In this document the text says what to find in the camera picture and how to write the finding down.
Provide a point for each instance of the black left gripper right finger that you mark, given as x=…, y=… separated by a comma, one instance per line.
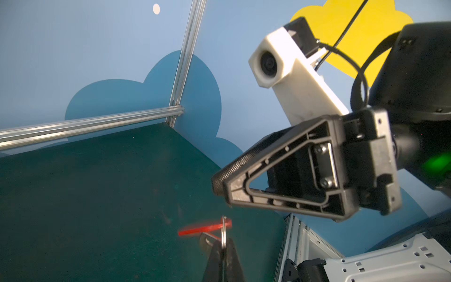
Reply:
x=233, y=271

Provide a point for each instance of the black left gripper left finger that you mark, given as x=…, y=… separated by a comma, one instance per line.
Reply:
x=214, y=268

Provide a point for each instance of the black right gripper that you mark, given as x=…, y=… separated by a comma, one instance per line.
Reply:
x=302, y=170

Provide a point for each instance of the red key tag with keyring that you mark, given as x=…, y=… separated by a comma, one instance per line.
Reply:
x=209, y=233

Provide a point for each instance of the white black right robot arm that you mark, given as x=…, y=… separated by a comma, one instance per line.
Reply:
x=408, y=74

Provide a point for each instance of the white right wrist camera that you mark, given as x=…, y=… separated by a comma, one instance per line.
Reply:
x=285, y=61

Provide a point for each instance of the aluminium frame right post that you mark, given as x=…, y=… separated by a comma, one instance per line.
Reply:
x=187, y=50

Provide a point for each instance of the aluminium frame back rail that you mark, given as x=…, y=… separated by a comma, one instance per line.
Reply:
x=19, y=137

